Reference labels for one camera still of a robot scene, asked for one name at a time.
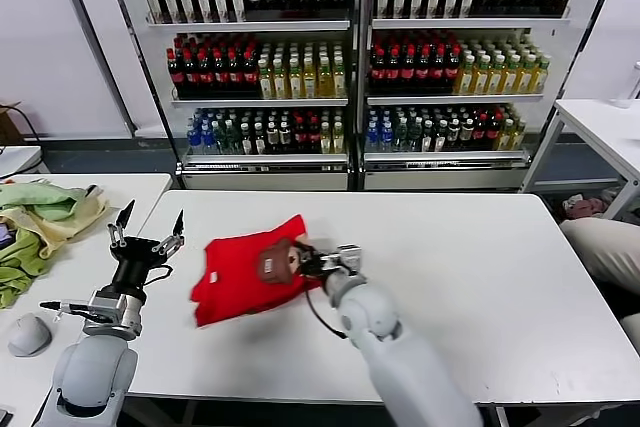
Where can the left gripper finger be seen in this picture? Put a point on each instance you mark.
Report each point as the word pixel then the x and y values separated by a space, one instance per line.
pixel 172 239
pixel 122 224

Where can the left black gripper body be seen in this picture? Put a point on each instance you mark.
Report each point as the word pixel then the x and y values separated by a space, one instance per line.
pixel 132 262

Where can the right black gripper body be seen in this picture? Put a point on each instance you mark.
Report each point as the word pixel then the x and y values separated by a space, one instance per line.
pixel 317 267

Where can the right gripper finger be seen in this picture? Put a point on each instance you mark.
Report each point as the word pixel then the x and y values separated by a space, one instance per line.
pixel 305 251
pixel 306 271

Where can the red t-shirt with bear print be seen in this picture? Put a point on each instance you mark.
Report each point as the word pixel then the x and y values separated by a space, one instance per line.
pixel 230 277

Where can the cream yellow garment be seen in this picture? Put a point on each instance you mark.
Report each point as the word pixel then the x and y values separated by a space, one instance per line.
pixel 75 227

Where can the light green garment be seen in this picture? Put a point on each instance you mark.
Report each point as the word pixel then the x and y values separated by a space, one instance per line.
pixel 45 199

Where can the blue label water bottle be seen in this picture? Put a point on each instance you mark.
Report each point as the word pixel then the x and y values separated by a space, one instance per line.
pixel 372 137
pixel 386 137
pixel 192 139
pixel 206 139

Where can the lime green garment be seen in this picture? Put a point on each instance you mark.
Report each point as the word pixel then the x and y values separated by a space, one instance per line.
pixel 20 262

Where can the green tinted water bottle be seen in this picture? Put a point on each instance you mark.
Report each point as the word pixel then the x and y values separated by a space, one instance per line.
pixel 232 139
pixel 220 139
pixel 401 137
pixel 415 137

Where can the small red cap cola bottle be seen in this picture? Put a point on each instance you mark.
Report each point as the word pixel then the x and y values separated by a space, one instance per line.
pixel 314 139
pixel 480 137
pixel 494 137
pixel 300 139

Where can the small dark drink bottle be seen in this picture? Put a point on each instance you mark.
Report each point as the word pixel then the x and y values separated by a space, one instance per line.
pixel 427 137
pixel 286 139
pixel 466 137
pixel 440 137
pixel 246 139
pixel 273 139
pixel 260 139
pixel 453 137

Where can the small yellow juice bottle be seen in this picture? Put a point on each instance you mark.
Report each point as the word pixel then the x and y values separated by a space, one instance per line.
pixel 520 137
pixel 326 139
pixel 339 139
pixel 507 137

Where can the smartphone with purple screen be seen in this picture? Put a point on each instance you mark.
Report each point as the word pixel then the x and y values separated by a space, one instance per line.
pixel 4 236

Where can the small white desk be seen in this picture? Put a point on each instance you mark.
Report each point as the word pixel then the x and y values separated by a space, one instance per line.
pixel 17 159

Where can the grey computer mouse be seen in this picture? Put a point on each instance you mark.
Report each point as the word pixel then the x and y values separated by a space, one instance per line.
pixel 30 334

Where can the brown cardboard box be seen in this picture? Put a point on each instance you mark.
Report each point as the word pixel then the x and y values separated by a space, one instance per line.
pixel 7 124

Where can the black flat device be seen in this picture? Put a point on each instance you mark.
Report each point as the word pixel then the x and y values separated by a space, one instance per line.
pixel 4 416

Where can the glass door beverage cooler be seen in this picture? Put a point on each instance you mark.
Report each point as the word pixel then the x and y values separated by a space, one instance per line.
pixel 470 24
pixel 260 25

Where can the pink cloth pile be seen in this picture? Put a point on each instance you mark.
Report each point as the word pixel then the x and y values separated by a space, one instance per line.
pixel 585 204

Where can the beige trousered leg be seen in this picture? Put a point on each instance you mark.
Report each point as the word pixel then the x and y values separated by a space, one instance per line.
pixel 631 332
pixel 607 249

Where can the white side table with legs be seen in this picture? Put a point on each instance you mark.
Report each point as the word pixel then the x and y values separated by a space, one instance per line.
pixel 600 127

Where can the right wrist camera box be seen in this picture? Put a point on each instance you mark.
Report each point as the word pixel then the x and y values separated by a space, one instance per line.
pixel 350 257

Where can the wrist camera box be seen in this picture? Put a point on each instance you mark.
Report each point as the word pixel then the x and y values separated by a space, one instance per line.
pixel 350 257
pixel 95 309

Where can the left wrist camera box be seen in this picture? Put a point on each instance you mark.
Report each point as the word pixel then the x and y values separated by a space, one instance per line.
pixel 95 309

